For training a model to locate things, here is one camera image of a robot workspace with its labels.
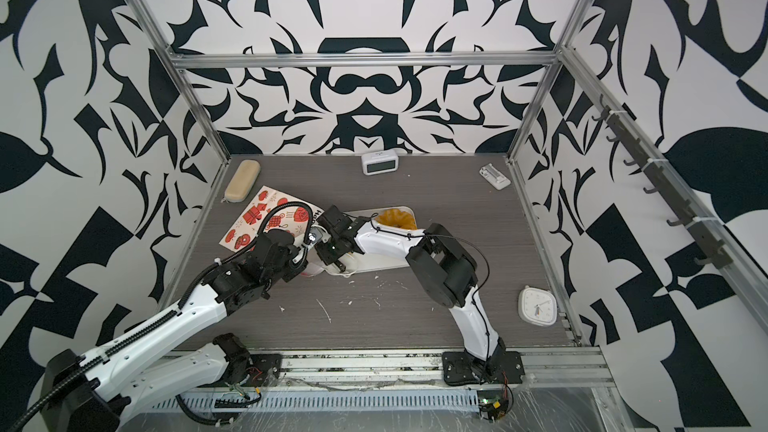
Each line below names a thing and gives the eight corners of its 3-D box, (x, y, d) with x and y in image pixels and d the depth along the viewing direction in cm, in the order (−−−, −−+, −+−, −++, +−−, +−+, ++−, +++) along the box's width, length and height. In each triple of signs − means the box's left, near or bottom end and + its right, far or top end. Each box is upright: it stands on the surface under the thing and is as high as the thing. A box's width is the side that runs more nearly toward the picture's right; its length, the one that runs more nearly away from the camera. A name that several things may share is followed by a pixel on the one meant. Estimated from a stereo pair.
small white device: (501, 192, 112) (503, 188, 110) (477, 173, 118) (478, 169, 116) (512, 184, 115) (514, 180, 113) (487, 165, 121) (489, 161, 119)
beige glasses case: (227, 204, 108) (222, 196, 104) (242, 166, 119) (238, 158, 116) (249, 204, 108) (244, 197, 104) (262, 166, 119) (258, 158, 116)
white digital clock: (363, 176, 114) (362, 166, 110) (361, 163, 118) (360, 153, 114) (399, 171, 116) (399, 162, 112) (395, 158, 120) (396, 149, 116)
